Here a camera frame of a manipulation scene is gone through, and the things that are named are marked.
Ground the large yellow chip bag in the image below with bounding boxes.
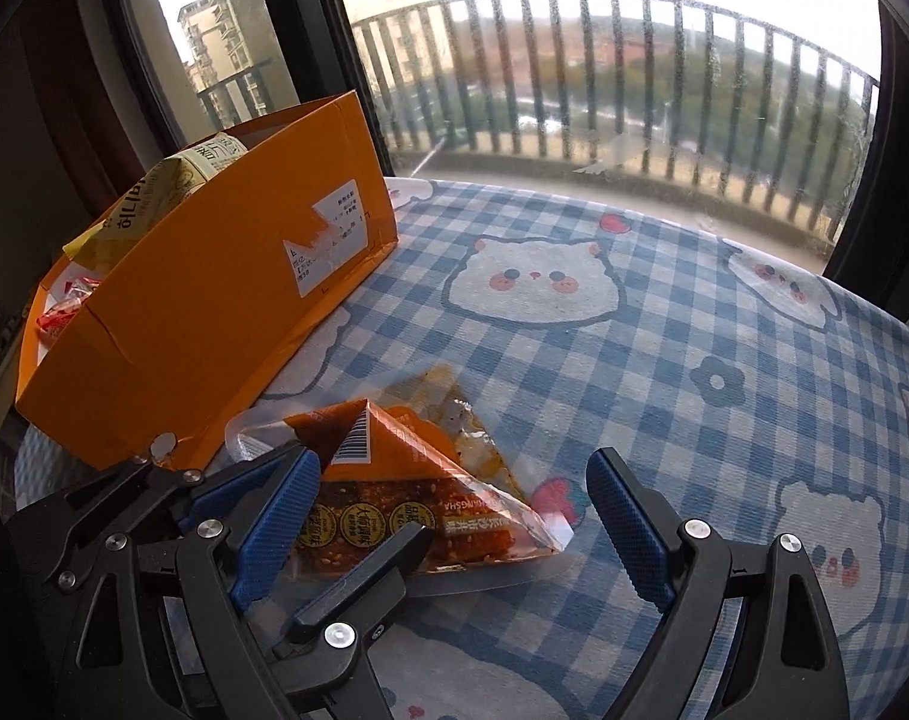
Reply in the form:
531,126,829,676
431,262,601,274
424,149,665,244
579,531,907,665
62,131,249,275

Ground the clear orange triangular snack packet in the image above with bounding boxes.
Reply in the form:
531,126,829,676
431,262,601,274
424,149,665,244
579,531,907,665
225,364,575,597

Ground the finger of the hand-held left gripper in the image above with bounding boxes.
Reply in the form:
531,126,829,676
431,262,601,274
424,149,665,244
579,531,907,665
64,431,305,541
274,523,433,665

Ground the apartment building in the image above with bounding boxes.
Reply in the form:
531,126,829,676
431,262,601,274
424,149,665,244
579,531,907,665
178,0,275,128

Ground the red clear peanut bag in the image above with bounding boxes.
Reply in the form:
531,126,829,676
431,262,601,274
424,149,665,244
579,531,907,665
35,276,104,346

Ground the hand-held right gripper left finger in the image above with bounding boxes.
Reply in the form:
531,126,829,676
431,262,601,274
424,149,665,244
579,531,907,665
58,450,322,720

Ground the orange cardboard box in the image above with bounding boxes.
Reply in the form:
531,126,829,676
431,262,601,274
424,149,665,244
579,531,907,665
15,90,400,470

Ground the blue checked printed tablecloth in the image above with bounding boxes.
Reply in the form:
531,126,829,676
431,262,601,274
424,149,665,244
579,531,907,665
11,176,909,720

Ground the black window frame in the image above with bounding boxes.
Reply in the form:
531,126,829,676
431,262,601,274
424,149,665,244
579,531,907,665
101,0,909,331

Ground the white sheet on balcony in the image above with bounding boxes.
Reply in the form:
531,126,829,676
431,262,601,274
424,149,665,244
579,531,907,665
574,133,639,177

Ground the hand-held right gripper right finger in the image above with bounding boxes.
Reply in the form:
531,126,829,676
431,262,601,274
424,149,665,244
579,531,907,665
585,448,851,720

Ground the dark red curtain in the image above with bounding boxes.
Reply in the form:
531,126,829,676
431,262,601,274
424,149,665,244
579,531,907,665
19,0,163,226

